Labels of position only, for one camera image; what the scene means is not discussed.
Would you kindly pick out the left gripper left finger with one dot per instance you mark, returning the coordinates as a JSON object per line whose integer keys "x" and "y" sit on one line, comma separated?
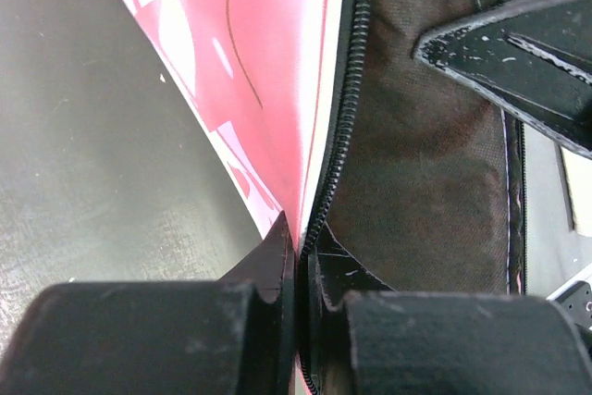
{"x": 233, "y": 335}

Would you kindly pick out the pink sport racket bag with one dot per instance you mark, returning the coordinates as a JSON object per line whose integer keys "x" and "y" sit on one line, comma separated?
{"x": 321, "y": 114}

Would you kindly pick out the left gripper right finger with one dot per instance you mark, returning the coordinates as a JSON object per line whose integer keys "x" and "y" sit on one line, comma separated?
{"x": 365, "y": 338}

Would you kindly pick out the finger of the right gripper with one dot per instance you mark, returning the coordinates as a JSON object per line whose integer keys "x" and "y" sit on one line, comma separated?
{"x": 532, "y": 58}

